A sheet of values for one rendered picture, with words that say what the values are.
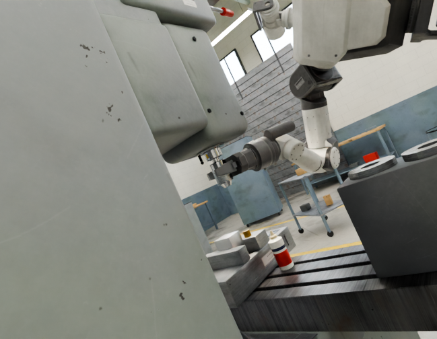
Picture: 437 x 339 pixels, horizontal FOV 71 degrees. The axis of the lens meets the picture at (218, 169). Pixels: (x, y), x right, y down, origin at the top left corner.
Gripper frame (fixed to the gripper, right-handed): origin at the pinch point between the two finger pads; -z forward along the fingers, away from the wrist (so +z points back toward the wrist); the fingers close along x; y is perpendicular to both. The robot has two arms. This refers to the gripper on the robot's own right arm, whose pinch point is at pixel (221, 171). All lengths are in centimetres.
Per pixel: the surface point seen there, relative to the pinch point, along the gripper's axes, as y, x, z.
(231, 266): 24.2, -2.2, -8.0
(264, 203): 90, -512, 313
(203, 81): -21.9, 10.7, 1.0
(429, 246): 27.0, 40.1, 10.0
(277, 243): 24.0, 3.5, 4.7
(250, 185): 41, -521, 305
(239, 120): -10.2, 7.5, 7.6
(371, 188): 14.8, 36.0, 8.2
